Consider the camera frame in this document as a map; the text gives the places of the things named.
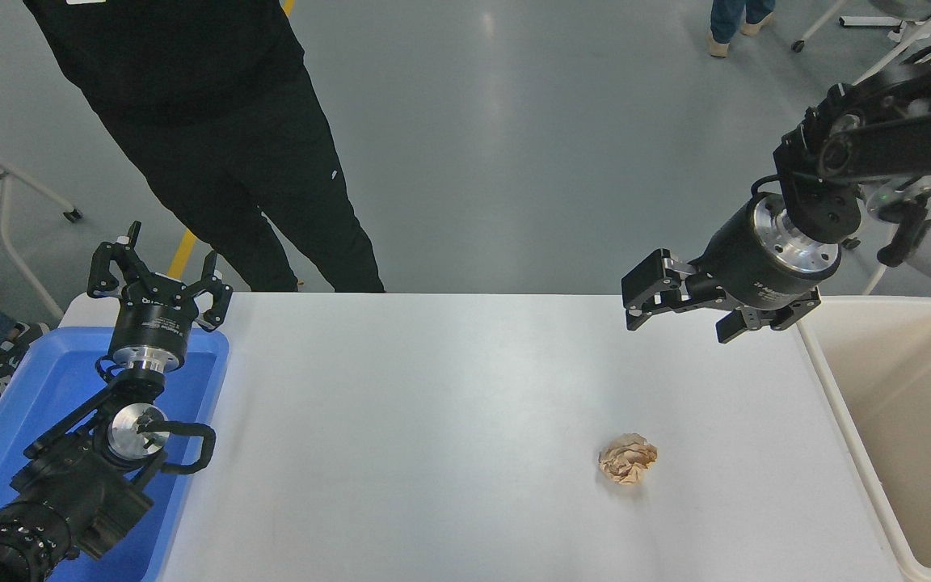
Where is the person in black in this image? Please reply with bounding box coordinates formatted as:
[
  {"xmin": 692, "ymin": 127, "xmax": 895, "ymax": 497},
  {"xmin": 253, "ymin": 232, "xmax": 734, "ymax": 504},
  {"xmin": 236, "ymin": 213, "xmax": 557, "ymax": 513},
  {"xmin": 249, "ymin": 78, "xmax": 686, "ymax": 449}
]
[{"xmin": 23, "ymin": 0, "xmax": 385, "ymax": 293}]

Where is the large pale bin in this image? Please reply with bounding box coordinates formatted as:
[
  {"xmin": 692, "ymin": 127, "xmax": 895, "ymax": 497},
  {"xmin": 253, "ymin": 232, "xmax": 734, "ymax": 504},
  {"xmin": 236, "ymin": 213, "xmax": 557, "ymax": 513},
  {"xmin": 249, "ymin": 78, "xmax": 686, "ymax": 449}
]
[{"xmin": 797, "ymin": 295, "xmax": 931, "ymax": 582}]

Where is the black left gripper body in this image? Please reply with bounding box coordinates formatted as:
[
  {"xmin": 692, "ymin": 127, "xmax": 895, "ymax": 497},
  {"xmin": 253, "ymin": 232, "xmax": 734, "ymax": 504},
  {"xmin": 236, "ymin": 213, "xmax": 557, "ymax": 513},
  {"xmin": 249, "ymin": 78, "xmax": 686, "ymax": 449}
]
[{"xmin": 108, "ymin": 279, "xmax": 196, "ymax": 356}]

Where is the white wheeled chair base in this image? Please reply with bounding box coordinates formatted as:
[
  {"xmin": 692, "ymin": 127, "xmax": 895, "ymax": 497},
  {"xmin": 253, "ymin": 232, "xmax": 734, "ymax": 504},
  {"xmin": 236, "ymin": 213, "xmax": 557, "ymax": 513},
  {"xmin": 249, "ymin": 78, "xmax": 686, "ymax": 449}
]
[{"xmin": 791, "ymin": 0, "xmax": 931, "ymax": 86}]

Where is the person in blue jeans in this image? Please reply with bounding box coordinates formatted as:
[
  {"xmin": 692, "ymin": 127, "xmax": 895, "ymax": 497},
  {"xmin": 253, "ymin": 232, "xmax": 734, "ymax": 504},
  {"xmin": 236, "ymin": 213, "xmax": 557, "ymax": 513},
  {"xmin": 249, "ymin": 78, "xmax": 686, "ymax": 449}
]
[{"xmin": 706, "ymin": 0, "xmax": 777, "ymax": 59}]

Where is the white frame chair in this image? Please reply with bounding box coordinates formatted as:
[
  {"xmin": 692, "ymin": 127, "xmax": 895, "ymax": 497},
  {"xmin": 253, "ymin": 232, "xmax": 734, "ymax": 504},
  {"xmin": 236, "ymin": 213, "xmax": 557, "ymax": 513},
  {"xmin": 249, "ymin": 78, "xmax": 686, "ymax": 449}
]
[{"xmin": 0, "ymin": 77, "xmax": 84, "ymax": 320}]

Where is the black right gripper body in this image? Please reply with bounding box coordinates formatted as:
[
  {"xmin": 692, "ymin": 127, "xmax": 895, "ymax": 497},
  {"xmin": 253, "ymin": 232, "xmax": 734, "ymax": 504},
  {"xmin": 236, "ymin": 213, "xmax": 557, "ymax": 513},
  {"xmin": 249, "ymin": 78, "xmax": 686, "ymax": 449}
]
[{"xmin": 692, "ymin": 199, "xmax": 822, "ymax": 312}]

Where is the blue plastic tray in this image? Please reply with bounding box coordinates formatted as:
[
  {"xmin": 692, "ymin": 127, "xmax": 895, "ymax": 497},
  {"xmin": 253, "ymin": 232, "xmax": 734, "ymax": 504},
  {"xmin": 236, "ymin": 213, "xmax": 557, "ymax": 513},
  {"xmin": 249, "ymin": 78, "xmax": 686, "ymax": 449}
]
[{"xmin": 0, "ymin": 326, "xmax": 230, "ymax": 582}]

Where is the tan paper ball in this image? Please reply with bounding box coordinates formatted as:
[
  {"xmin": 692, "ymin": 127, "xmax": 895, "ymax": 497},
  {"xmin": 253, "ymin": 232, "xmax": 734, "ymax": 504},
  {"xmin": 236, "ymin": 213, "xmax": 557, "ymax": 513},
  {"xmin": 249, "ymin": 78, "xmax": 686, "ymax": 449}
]
[{"xmin": 598, "ymin": 433, "xmax": 659, "ymax": 487}]

